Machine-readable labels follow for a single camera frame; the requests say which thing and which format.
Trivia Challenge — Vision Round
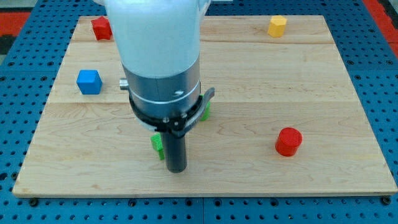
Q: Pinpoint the yellow hexagon block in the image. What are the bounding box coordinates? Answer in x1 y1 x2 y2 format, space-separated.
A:
267 15 287 38

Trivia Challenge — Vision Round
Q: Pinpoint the blue cube block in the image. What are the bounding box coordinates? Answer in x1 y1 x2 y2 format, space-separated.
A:
76 70 103 95

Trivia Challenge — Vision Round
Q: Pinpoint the red star block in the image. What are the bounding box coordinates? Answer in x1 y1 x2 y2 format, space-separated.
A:
91 16 112 40

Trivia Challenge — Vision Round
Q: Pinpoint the green circle block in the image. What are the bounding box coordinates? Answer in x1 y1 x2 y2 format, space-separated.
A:
200 101 211 121

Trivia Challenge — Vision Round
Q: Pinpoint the green star block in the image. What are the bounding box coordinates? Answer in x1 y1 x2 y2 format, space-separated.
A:
150 133 165 161

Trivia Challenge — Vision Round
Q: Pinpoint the red cylinder block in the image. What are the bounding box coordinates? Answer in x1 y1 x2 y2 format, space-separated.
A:
275 127 303 157

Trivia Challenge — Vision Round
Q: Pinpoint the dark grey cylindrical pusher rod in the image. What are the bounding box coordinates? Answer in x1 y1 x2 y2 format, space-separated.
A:
160 133 187 173

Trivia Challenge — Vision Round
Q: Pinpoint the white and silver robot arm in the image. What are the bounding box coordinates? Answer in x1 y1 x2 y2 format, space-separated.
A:
99 0 211 129

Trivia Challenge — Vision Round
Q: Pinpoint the light wooden board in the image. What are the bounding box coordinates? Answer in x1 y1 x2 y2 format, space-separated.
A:
13 16 397 198

